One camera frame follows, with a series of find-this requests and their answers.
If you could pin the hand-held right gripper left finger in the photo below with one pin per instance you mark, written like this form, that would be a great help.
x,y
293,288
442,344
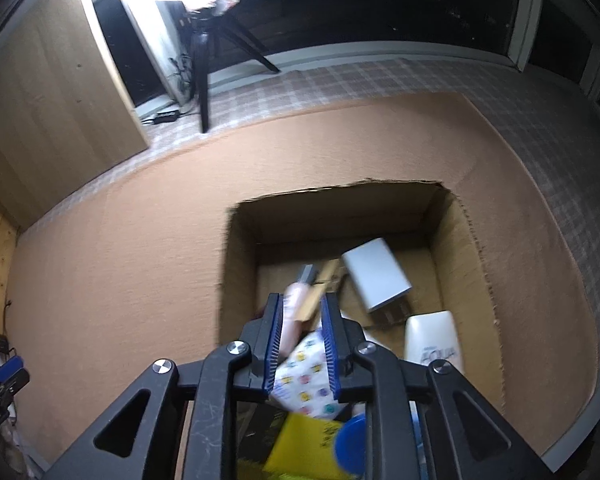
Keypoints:
x,y
272,340

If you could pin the grey checked cloth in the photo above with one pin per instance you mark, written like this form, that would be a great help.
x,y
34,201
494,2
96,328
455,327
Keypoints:
x,y
380,80

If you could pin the white window frame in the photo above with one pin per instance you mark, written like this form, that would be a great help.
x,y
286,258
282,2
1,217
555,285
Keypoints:
x,y
522,25

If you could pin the cardboard box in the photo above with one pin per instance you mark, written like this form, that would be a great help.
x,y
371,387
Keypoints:
x,y
460,260

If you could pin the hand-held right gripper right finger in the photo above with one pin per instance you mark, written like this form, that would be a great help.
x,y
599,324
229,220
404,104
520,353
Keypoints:
x,y
332,345

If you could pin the pink tube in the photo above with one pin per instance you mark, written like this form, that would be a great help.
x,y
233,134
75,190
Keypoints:
x,y
295,305

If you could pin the black wall socket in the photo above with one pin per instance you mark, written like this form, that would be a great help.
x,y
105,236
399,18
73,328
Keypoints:
x,y
2,345

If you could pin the black power strip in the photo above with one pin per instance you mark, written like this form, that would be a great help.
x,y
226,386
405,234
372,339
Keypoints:
x,y
166,116

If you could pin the white charger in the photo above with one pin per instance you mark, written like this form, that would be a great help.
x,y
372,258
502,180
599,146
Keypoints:
x,y
375,275

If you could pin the white door frame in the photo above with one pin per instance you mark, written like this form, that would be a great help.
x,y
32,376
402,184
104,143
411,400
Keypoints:
x,y
155,50

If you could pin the brown mat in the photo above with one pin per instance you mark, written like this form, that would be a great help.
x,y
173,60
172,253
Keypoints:
x,y
130,260

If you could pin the wooden cabinet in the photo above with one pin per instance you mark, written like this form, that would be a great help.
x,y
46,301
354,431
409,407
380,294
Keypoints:
x,y
55,110

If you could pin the star-printed white tissue pack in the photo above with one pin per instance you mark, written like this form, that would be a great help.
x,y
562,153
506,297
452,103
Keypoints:
x,y
305,375

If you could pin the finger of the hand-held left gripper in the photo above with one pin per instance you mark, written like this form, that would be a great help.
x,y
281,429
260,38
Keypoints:
x,y
20,379
10,366

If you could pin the yellow and black notebook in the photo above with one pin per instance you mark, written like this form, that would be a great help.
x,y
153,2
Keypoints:
x,y
305,440

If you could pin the black tripod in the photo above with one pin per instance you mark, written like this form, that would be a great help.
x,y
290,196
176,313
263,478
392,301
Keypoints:
x,y
202,90

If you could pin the blue round tin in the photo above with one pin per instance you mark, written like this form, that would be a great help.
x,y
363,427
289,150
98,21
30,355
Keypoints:
x,y
352,445

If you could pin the wooden clothespin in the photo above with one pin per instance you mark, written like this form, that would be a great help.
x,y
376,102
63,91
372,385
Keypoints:
x,y
320,290

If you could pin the large white bottle blue cap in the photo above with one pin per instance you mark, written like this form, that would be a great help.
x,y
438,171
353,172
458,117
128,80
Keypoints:
x,y
435,335

